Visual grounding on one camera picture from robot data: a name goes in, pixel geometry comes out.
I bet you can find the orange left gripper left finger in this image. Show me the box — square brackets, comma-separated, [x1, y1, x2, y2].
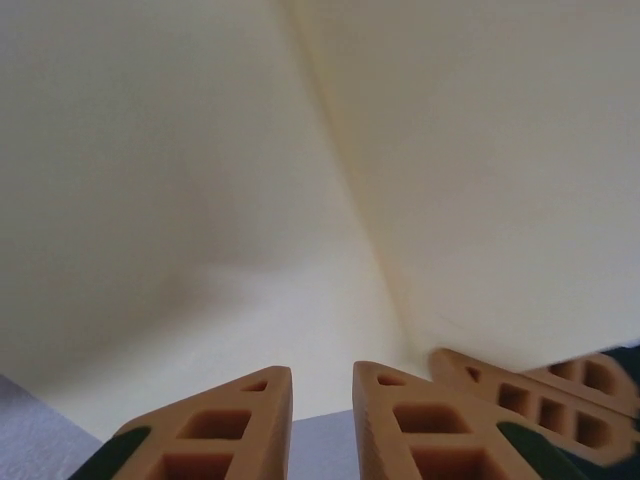
[67, 365, 294, 480]

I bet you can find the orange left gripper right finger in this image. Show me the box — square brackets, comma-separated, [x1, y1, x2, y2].
[352, 360, 596, 480]

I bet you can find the yellow square paper sheet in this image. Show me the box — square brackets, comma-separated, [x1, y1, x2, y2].
[0, 0, 640, 419]

